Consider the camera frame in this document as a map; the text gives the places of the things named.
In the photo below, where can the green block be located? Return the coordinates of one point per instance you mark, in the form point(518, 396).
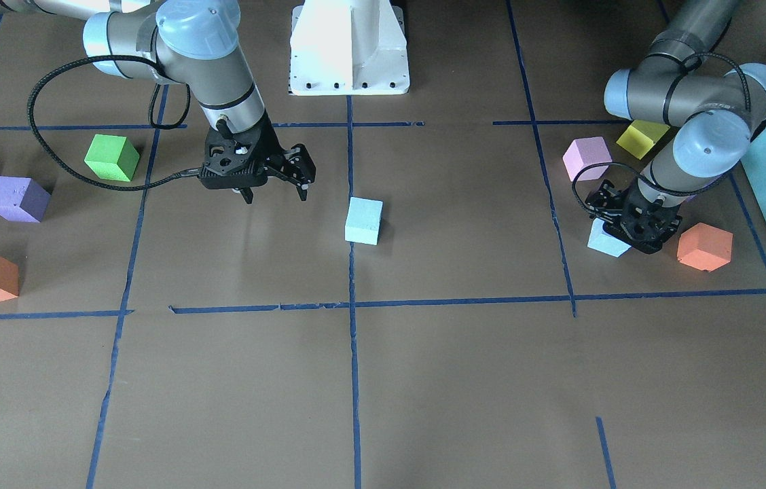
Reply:
point(112, 158)

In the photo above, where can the blue block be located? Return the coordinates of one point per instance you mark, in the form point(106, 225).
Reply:
point(363, 221)
point(602, 241)

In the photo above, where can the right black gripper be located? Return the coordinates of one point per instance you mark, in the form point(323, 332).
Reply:
point(273, 154)

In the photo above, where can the white pedestal base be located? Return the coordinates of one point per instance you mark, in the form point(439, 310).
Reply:
point(349, 48)

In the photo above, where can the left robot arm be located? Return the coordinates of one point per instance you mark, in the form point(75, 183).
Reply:
point(716, 117)

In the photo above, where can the light pink block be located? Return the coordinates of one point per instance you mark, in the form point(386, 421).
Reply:
point(586, 151)

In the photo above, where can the yellow block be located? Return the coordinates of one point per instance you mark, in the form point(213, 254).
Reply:
point(641, 136)

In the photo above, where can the purple block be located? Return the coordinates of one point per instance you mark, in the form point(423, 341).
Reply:
point(22, 200)

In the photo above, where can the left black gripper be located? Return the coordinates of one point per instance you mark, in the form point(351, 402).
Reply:
point(604, 197)

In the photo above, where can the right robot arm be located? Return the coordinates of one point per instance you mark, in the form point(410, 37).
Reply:
point(195, 44)

